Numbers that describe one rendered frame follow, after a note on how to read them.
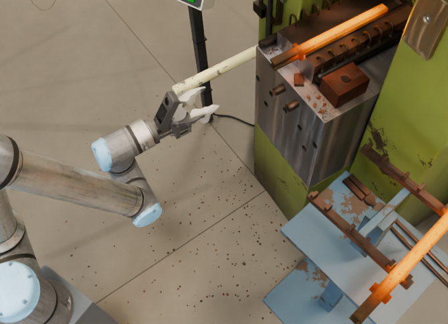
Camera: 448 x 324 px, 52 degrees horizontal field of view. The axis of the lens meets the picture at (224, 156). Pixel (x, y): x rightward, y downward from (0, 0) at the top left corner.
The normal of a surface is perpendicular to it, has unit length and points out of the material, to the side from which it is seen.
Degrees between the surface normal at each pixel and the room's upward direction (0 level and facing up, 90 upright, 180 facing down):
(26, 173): 75
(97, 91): 0
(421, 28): 90
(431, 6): 90
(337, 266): 0
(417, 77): 90
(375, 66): 0
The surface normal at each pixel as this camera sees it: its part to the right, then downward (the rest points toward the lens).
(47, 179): 0.84, 0.24
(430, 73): -0.85, 0.47
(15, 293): 0.00, -0.44
